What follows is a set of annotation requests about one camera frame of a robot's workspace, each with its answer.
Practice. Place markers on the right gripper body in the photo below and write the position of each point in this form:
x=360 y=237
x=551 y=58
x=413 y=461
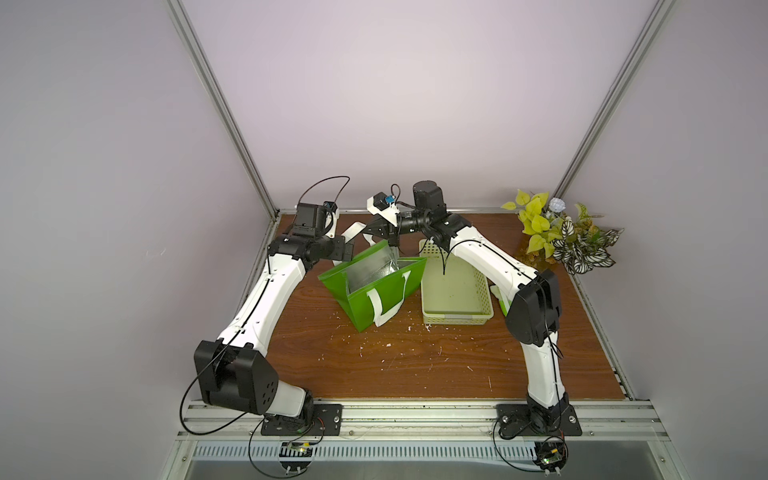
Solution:
x=374 y=228

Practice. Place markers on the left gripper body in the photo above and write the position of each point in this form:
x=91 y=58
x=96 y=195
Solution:
x=332 y=248

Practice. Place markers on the green insulated delivery bag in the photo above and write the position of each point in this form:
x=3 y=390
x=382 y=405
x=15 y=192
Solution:
x=372 y=286

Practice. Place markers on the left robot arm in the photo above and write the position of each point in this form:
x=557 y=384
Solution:
x=233 y=371

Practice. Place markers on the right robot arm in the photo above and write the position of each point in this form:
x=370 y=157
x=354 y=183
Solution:
x=531 y=298

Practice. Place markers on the pale green plastic basket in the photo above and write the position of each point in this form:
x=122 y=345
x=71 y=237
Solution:
x=453 y=292

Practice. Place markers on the potted plant in amber vase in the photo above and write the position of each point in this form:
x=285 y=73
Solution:
x=552 y=236

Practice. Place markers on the left controller board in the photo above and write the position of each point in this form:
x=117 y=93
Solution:
x=295 y=457

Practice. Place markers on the controller board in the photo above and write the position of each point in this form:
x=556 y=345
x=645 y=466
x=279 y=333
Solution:
x=551 y=455
x=295 y=457

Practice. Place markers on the right controller board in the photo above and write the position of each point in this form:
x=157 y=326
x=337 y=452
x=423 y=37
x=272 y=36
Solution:
x=551 y=455

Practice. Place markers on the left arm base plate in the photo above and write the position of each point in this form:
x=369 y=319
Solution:
x=322 y=419

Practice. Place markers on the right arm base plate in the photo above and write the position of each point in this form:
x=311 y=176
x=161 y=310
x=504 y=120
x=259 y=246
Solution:
x=519 y=420

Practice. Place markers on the aluminium front rail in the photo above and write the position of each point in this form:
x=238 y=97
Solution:
x=450 y=419

